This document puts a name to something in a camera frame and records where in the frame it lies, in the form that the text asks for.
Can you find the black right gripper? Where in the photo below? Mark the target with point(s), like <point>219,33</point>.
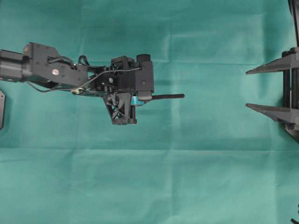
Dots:
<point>290,110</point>

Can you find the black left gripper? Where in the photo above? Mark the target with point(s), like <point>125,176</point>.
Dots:
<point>119,81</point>

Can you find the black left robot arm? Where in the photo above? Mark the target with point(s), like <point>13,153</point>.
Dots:
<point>45,70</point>

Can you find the green table cloth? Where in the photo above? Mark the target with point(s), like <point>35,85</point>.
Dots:
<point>203,159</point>

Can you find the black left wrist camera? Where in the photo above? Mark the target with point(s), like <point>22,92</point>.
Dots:
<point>144,78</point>

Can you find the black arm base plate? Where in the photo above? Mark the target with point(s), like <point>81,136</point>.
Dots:
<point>2,108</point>

